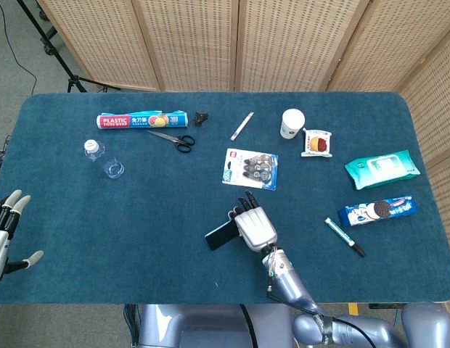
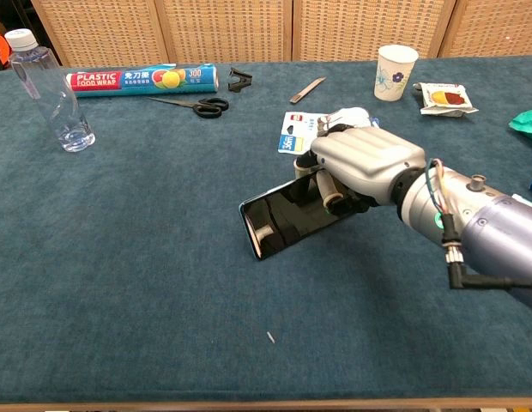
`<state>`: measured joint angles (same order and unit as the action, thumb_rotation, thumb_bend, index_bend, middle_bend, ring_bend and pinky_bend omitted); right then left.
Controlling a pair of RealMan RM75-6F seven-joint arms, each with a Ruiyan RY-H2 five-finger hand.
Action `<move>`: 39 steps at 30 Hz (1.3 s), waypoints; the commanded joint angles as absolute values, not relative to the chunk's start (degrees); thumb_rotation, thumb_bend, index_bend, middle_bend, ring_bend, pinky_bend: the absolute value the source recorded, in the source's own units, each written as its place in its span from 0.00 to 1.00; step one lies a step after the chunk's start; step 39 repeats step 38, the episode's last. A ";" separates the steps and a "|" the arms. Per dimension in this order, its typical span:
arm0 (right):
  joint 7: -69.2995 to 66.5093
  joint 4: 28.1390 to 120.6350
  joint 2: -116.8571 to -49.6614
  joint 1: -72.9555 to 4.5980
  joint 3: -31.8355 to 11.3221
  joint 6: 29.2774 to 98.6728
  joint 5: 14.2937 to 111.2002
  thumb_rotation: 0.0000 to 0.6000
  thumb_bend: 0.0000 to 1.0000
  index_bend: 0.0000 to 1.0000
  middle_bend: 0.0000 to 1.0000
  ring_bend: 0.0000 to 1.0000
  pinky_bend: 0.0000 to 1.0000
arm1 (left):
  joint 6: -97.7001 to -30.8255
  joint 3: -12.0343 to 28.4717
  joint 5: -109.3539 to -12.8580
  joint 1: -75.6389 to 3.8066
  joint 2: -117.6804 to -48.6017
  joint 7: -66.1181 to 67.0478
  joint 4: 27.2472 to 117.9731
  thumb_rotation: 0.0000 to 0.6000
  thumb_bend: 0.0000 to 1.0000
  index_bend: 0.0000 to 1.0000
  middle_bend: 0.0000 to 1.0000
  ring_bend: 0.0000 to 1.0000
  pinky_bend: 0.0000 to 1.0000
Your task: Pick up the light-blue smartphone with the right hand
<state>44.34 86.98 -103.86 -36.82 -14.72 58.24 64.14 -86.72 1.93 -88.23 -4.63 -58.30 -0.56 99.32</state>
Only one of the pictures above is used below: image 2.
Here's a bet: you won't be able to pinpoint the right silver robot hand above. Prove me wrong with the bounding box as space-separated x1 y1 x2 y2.
293 124 426 217

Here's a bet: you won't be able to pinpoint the light blue smartphone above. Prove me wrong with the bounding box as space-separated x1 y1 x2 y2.
239 169 372 261

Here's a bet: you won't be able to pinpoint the packaged tape blister card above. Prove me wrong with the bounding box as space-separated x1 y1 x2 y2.
277 106 382 155

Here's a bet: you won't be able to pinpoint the grey utility knife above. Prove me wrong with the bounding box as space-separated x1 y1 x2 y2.
289 76 327 105

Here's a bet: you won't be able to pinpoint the white floral paper cup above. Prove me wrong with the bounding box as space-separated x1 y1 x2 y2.
373 44 420 102

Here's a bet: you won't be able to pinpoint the white snack packet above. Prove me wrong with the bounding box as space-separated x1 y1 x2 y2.
414 82 480 118

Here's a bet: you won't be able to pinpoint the black staple remover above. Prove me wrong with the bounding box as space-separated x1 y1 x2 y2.
227 67 253 94

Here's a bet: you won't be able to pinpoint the woven rattan cabinet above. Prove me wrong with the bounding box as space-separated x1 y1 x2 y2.
30 0 532 69

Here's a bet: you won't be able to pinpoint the green plastic package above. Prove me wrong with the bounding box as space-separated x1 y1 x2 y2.
508 107 532 144

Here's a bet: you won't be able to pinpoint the plastic food wrap box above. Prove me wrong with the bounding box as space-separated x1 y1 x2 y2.
65 64 219 99

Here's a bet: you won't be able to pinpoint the blue felt table mat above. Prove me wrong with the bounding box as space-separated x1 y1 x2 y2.
0 55 532 405

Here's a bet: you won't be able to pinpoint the clear plastic water bottle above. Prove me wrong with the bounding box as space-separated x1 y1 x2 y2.
3 28 97 154

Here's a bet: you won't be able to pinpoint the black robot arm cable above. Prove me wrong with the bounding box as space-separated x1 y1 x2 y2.
424 158 532 291

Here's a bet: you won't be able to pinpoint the black handled scissors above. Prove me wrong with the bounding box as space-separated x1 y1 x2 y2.
147 96 230 119

